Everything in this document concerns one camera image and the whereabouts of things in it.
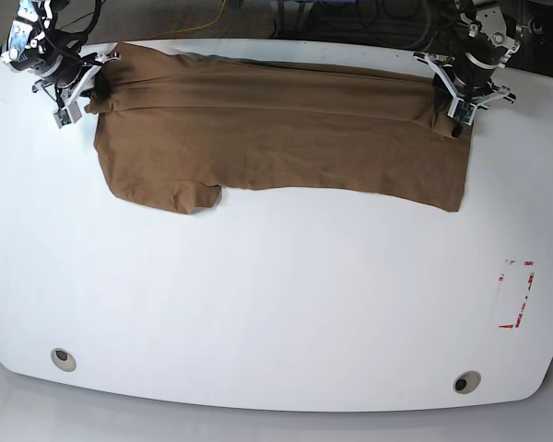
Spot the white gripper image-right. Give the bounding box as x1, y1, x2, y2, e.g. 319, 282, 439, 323
413, 52, 516, 138

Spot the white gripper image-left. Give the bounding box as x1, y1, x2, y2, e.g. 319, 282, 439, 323
31, 51, 121, 109

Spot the brown t-shirt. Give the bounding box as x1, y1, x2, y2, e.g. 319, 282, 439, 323
86, 43, 471, 215

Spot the red tape rectangle marking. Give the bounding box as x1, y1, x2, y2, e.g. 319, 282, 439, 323
493, 260, 535, 330

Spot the grey table grommet right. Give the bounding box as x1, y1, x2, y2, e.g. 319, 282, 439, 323
453, 371, 481, 395

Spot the grey table grommet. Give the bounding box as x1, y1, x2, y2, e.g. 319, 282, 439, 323
453, 371, 481, 395
51, 348, 76, 372

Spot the grey table grommet left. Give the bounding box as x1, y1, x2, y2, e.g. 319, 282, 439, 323
51, 348, 76, 372

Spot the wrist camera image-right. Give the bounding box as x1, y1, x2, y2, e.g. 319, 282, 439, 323
447, 98, 477, 125

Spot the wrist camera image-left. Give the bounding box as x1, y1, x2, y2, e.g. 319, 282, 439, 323
53, 101, 82, 129

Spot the yellow cable on floor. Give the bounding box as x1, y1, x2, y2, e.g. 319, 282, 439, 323
154, 0, 227, 41

